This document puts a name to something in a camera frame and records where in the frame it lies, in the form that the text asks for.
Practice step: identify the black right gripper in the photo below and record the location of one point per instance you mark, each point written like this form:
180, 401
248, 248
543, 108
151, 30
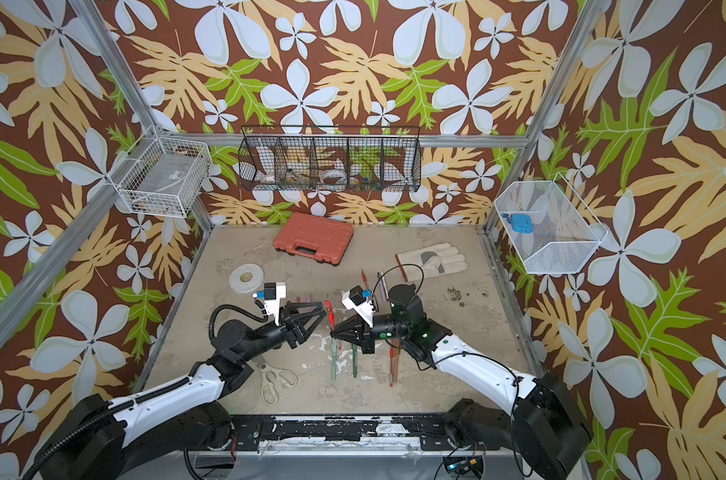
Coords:
369, 330

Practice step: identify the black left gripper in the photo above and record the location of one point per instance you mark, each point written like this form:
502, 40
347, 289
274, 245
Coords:
291, 322

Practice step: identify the tan brown pen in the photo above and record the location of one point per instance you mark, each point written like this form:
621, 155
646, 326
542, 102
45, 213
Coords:
396, 344

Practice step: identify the red brown pen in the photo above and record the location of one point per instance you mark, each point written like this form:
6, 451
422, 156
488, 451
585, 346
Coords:
391, 367

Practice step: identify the brown white marker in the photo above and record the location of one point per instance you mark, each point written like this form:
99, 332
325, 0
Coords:
383, 284

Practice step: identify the pink marker pen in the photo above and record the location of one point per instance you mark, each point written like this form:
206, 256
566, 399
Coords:
378, 285

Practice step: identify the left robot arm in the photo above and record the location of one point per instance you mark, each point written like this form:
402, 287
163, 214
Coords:
104, 439

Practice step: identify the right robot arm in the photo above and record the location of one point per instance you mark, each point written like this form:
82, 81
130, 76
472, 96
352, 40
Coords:
534, 417

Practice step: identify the dark green pen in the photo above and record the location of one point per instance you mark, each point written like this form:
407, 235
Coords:
354, 361

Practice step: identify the light green pen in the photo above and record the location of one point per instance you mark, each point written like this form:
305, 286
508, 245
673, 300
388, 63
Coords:
334, 359

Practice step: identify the white tape roll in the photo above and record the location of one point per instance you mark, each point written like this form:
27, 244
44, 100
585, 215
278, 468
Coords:
246, 278

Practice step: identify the red plastic tool case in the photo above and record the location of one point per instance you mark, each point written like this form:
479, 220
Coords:
318, 238

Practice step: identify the white canvas work glove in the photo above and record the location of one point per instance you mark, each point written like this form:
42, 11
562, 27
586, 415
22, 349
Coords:
429, 262

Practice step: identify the blue object in basket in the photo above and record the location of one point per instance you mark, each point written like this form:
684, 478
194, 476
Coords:
520, 223

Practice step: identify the white mesh basket right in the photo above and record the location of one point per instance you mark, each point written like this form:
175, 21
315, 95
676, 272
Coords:
567, 232

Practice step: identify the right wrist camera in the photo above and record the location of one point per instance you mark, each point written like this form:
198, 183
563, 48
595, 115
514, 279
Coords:
360, 301

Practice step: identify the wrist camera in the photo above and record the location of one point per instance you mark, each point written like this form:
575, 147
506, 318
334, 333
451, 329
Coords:
270, 299
360, 301

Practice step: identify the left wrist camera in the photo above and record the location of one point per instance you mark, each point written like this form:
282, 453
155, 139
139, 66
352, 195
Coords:
270, 299

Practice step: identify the beige handled scissors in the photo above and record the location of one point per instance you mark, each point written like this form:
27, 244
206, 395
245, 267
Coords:
272, 380

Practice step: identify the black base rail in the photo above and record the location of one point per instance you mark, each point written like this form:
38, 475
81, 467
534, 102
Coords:
420, 432

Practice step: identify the black wire basket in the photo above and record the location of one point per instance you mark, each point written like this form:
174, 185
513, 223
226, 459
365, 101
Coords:
332, 158

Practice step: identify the white wire basket left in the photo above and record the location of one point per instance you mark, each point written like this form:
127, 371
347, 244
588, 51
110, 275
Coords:
161, 174

